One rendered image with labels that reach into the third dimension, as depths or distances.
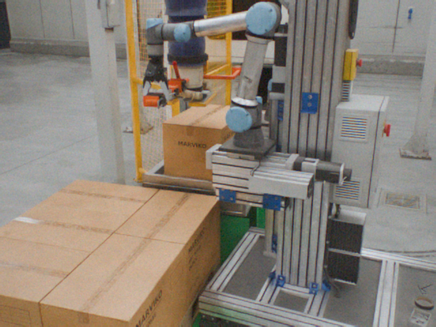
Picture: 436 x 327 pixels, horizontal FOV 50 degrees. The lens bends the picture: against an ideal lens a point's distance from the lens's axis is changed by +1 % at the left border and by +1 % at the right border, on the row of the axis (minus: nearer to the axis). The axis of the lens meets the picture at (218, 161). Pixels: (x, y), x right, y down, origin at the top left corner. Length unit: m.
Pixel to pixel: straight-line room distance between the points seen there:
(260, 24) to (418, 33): 9.55
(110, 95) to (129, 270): 1.97
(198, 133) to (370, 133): 1.12
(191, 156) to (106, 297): 1.21
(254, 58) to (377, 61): 9.42
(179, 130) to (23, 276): 1.26
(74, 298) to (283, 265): 1.11
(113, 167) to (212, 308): 1.88
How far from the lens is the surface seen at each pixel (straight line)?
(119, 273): 2.15
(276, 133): 2.35
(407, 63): 11.25
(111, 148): 3.95
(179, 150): 2.94
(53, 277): 2.20
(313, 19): 2.17
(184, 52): 2.60
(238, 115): 1.97
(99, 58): 3.81
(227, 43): 5.01
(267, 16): 1.89
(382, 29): 11.36
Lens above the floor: 1.70
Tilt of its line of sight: 20 degrees down
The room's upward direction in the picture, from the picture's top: straight up
